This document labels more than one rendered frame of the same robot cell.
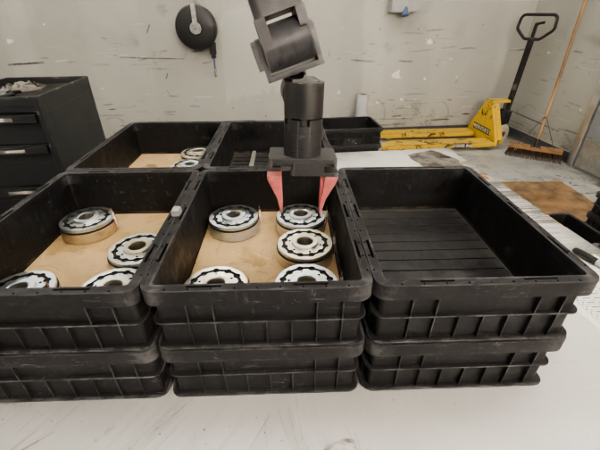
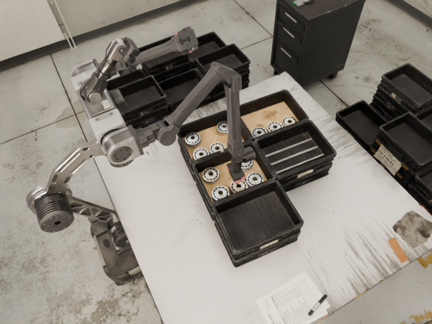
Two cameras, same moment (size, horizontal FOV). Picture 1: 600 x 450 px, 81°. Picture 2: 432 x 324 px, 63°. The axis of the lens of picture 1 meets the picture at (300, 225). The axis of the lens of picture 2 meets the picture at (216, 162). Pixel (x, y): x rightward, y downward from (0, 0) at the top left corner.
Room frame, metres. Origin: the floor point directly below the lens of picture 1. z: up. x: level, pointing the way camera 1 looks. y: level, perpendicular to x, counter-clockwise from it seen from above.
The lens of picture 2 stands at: (0.12, -0.97, 2.61)
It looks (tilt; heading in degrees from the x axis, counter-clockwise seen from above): 55 degrees down; 73
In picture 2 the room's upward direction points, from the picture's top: 5 degrees counter-clockwise
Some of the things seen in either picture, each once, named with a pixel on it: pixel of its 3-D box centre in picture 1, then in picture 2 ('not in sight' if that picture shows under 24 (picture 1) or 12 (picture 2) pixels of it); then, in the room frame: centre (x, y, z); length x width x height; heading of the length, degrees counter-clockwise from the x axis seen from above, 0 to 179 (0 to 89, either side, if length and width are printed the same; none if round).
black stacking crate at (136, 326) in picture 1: (99, 245); (213, 140); (0.52, 0.36, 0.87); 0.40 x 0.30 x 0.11; 2
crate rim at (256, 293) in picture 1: (265, 218); (233, 171); (0.53, 0.06, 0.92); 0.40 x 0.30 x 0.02; 2
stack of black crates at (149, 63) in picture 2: not in sight; (166, 69); (0.53, 1.72, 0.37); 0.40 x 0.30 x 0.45; 7
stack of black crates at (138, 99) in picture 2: not in sight; (143, 112); (0.18, 1.26, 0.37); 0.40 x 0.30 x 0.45; 7
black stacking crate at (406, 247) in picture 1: (429, 238); (256, 219); (0.55, -0.24, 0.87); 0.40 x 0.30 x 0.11; 2
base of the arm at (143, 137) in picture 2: not in sight; (143, 137); (0.12, 0.05, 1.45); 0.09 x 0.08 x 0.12; 97
